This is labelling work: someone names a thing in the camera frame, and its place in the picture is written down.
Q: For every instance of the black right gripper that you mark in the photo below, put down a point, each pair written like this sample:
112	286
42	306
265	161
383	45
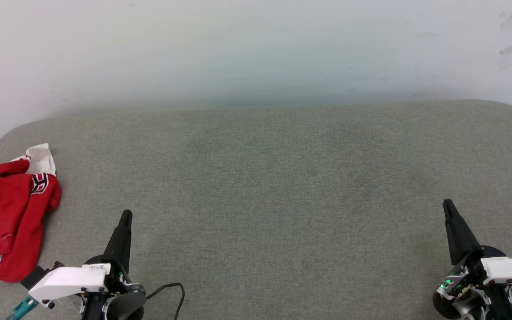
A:
469	284

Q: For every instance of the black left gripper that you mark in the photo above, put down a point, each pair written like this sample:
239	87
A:
96	306

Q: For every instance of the red and white basketball jersey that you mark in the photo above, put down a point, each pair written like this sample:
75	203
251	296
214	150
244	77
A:
7	209

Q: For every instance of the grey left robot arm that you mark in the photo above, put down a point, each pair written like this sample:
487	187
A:
126	309

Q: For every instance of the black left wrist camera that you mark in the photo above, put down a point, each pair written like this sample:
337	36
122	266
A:
34	276

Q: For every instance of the teal left camera connector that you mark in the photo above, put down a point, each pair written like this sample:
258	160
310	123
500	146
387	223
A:
25	306

